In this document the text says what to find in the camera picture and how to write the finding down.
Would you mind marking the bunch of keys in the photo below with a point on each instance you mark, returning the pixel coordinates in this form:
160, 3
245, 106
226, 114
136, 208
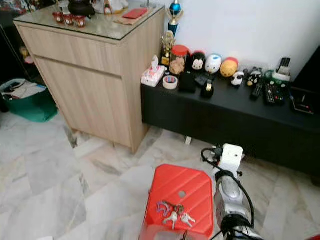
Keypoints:
173, 217

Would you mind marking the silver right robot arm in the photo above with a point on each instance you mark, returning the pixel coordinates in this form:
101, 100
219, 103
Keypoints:
227, 197

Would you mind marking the black low console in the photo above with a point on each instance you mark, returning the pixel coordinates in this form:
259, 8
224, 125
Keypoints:
230, 120

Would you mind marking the red plastic stool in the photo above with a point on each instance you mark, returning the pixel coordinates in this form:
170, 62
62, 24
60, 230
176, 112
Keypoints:
180, 180

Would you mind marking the black tape dispenser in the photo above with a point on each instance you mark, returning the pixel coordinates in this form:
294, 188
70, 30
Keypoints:
207, 89

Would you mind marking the slim black remote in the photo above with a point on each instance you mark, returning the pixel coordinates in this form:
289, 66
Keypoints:
257, 90

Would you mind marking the small black box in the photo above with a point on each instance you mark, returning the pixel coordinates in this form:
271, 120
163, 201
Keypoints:
201, 79

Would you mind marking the black wallet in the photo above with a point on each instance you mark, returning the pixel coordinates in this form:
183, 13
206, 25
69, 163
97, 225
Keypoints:
187, 82

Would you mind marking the small white black toy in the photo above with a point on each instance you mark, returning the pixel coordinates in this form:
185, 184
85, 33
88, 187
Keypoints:
237, 78

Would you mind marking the wide black remote coloured buttons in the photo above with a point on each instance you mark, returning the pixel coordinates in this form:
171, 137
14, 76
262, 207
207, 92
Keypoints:
272, 93

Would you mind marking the yellow red round plush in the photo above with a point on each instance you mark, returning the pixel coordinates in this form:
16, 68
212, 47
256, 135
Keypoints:
229, 68

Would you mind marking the black white plush toy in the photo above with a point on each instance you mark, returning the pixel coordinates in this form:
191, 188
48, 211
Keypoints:
255, 76

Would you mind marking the white tape roll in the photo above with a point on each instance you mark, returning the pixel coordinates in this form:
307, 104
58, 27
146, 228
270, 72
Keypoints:
165, 82

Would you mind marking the white round plush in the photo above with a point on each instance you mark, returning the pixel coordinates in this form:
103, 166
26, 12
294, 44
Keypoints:
213, 64

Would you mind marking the black mouse plush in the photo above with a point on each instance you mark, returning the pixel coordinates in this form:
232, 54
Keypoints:
197, 61

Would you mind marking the clear jar red lid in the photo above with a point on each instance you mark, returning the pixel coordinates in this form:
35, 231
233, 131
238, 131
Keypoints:
179, 62

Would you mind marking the white red tissue pack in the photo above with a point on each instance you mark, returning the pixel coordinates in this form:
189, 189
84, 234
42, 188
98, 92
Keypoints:
153, 76

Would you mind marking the white green holder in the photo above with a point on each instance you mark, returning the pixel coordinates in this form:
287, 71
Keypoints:
282, 76

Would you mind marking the black flat device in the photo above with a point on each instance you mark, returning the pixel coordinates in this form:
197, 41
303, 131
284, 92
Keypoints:
305, 100

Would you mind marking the black grey remote upright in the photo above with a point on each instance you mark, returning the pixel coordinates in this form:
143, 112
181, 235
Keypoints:
284, 63

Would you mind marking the small gold trophy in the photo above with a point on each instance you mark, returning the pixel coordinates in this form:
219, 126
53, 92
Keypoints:
167, 44

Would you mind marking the black television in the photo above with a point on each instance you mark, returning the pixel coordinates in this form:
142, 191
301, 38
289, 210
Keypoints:
311, 70

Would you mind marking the green bag with papers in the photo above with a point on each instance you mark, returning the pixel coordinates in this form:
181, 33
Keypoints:
37, 107

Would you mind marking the red strip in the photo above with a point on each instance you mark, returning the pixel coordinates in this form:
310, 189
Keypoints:
315, 237

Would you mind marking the glass display cabinet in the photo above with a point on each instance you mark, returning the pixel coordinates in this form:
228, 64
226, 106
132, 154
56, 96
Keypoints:
12, 50

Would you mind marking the light wooden cabinet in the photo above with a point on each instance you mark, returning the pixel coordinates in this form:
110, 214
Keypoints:
90, 85

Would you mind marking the small doll behind glass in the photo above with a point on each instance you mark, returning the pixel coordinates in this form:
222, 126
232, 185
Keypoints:
26, 55

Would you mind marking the blue and gold trophy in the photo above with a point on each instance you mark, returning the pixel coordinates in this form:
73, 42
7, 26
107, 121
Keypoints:
175, 7

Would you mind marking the white robed figurine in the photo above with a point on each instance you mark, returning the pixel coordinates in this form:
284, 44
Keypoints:
112, 5

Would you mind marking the small red cup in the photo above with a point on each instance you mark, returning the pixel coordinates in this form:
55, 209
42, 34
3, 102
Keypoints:
57, 17
68, 19
79, 21

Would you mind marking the black round pot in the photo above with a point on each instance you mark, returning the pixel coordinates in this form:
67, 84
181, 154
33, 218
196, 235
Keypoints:
80, 7

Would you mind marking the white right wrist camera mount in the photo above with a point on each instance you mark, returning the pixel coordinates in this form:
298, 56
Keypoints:
231, 157

